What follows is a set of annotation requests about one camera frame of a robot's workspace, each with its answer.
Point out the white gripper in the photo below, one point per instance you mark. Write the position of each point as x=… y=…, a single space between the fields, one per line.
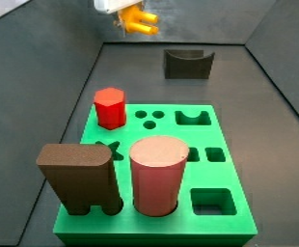
x=110 y=6

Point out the yellow three prong object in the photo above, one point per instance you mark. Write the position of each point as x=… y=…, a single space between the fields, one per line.
x=138 y=21

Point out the black curved fixture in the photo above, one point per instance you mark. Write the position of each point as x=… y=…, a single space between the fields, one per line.
x=186 y=64

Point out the red hexagonal block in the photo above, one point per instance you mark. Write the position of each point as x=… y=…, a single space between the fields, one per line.
x=109 y=108

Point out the pink cylinder block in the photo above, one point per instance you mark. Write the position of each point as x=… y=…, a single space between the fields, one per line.
x=157 y=163

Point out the brown arch block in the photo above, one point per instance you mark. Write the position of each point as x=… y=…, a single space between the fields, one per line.
x=80 y=173

